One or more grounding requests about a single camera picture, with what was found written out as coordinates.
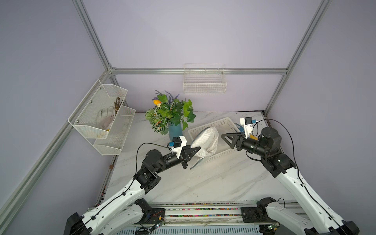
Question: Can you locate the white mesh lower wall shelf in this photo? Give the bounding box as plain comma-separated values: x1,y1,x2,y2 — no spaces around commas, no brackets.
94,105,136,156

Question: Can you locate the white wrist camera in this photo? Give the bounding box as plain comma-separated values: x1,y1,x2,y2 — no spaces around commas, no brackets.
167,136,187,159
240,117,258,138

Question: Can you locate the blue yellow garden fork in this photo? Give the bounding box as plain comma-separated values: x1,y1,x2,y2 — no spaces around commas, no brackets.
235,123,258,140

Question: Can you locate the white mesh upper wall shelf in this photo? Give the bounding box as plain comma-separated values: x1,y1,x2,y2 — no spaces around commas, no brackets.
68,80,128,139

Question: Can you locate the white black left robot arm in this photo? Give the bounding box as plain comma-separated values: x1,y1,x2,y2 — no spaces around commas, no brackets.
63,146,200,235

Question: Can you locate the white mesh wall shelf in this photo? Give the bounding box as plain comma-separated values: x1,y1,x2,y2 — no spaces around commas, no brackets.
94,105,136,156
68,80,128,139

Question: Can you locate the white mesh laundry bag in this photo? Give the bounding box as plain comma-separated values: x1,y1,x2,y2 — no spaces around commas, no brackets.
190,127,219,170

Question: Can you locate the aluminium frame rail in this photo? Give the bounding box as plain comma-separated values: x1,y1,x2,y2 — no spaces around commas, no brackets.
111,68,288,75

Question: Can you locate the green artificial plant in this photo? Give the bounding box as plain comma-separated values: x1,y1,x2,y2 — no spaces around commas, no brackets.
145,91,196,135

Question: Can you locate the teal vase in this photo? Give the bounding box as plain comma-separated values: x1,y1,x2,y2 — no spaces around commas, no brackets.
168,123,183,141

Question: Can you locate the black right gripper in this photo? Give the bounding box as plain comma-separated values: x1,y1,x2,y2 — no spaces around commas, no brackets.
222,132,268,157

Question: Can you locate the white wire wall basket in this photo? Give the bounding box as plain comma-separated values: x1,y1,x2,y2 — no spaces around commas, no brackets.
183,64,227,95

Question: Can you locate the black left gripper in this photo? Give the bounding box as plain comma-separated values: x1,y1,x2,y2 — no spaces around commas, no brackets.
155,145,199,174

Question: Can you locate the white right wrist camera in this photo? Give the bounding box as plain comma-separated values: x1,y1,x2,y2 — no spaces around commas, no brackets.
240,117,258,138

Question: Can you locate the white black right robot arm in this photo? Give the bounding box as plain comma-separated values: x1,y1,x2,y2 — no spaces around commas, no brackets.
221,127,360,235

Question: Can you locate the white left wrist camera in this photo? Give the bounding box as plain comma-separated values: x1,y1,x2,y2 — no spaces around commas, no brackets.
167,136,187,159

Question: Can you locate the cream perforated plastic basket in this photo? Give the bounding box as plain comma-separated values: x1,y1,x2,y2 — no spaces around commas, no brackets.
188,117,239,165

